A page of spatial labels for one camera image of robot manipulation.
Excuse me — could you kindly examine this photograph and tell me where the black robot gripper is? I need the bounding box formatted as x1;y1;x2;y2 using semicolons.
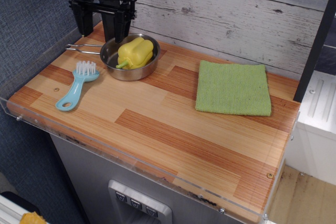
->
69;0;137;43

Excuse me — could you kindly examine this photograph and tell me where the yellow toy bell pepper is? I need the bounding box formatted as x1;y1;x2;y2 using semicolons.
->
116;37;154;70

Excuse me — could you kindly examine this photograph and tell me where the green towel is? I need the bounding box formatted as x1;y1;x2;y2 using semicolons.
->
195;60;271;116

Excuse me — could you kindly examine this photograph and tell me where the light blue dish brush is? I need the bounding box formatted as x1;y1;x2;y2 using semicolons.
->
55;61;100;111

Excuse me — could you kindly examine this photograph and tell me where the grey metal cabinet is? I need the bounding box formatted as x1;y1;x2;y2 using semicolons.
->
51;135;239;223

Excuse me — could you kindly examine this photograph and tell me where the silver button panel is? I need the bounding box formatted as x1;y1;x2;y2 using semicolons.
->
108;179;173;223

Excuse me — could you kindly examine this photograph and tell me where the clear acrylic table guard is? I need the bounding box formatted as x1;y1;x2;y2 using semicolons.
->
2;34;299;223

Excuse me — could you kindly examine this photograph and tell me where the yellow and black object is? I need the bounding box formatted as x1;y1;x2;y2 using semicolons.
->
0;212;47;224

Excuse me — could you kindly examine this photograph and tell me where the white appliance on right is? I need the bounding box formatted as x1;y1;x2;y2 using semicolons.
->
285;71;335;185

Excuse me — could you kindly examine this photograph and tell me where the black vertical post right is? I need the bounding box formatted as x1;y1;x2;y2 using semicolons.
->
293;0;335;102

